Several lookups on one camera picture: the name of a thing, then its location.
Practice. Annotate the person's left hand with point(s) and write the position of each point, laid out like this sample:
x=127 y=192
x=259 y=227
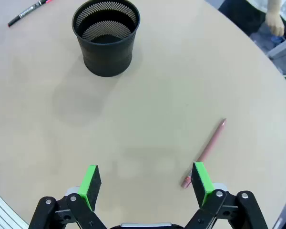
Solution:
x=275 y=22

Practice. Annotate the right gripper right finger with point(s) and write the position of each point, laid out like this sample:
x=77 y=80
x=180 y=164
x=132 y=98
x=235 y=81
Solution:
x=201 y=186

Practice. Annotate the maroon pen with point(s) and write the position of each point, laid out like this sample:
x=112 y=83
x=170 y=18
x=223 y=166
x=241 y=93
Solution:
x=211 y=142

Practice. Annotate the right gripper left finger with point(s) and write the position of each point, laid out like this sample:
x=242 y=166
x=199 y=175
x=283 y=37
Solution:
x=91 y=188

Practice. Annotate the blue cloth item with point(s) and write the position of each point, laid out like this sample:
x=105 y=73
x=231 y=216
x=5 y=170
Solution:
x=276 y=40

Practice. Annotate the grey translucent plastic bin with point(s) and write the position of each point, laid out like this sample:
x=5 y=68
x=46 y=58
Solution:
x=282 y=48

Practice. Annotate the person in white T-shirt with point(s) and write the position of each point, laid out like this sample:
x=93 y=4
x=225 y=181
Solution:
x=240 y=12

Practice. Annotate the person's left forearm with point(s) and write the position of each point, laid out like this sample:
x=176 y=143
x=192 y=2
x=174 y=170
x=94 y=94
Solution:
x=274 y=6

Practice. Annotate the white aluminium rail frame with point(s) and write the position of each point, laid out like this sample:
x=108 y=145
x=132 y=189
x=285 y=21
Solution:
x=2 y=212

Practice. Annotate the black mesh pen holder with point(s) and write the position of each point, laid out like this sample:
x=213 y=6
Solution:
x=105 y=62

